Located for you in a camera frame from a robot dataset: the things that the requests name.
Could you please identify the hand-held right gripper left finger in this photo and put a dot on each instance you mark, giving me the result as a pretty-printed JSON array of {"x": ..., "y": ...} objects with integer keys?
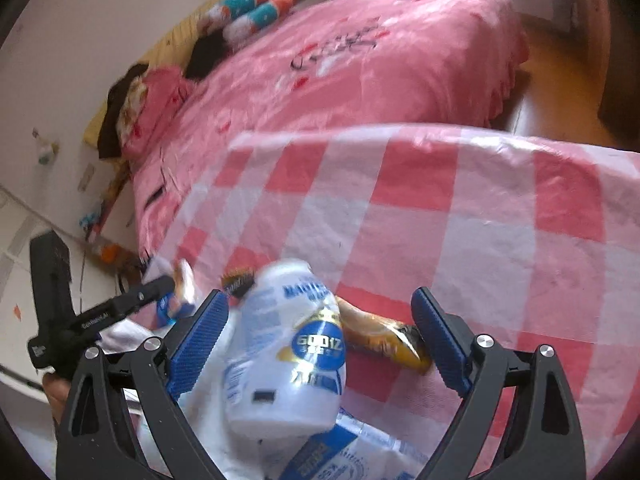
[{"x": 200, "y": 345}]

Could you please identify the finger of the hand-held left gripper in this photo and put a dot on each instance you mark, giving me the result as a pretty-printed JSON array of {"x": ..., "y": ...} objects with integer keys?
[{"x": 145, "y": 294}]

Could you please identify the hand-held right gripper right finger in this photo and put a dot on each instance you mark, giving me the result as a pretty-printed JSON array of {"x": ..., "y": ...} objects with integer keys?
[{"x": 440, "y": 340}]

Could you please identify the blue tan snack wrapper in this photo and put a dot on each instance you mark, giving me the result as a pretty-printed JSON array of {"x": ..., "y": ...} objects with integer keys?
[{"x": 183, "y": 280}]

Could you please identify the white plastic bag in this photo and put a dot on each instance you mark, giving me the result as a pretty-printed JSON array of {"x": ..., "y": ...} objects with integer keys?
[{"x": 210, "y": 410}]

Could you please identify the white plastic bottle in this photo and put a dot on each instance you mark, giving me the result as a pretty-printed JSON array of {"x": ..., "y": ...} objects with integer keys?
[{"x": 290, "y": 385}]

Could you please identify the white blue packet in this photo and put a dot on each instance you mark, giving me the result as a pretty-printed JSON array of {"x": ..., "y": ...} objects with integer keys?
[{"x": 340, "y": 455}]

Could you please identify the person's left hand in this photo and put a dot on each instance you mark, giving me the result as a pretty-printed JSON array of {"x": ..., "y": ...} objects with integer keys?
[{"x": 54, "y": 395}]

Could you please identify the orange object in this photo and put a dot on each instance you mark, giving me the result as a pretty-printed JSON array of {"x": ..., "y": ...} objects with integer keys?
[{"x": 107, "y": 253}]

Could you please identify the yellow snack wrapper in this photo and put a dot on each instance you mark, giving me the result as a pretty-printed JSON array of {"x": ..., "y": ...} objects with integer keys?
[{"x": 380, "y": 335}]

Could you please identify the dark brown snack wrapper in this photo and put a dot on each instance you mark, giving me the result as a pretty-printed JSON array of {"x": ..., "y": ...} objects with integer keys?
[{"x": 240, "y": 282}]

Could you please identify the pink white checkered tablecloth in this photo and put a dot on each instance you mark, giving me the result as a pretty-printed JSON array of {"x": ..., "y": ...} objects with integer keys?
[{"x": 450, "y": 210}]

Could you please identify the brown cloth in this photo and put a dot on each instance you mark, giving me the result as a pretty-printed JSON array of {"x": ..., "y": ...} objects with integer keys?
[{"x": 112, "y": 125}]

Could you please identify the floral pillow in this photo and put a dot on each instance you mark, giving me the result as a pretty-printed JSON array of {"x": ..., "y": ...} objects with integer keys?
[{"x": 131, "y": 110}]

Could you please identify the pink pillow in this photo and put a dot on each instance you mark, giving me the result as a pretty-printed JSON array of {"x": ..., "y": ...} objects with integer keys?
[{"x": 160, "y": 105}]

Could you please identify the black cloth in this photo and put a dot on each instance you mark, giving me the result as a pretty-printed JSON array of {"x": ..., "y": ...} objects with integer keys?
[{"x": 207, "y": 57}]

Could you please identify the yellow headboard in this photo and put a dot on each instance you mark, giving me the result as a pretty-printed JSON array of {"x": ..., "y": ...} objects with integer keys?
[{"x": 175, "y": 35}]

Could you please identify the pink printed bed blanket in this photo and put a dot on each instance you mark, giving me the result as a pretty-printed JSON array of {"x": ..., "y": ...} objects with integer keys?
[{"x": 350, "y": 85}]

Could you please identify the brown wooden cabinet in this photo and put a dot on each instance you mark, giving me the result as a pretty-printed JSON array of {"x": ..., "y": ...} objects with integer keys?
[{"x": 617, "y": 35}]

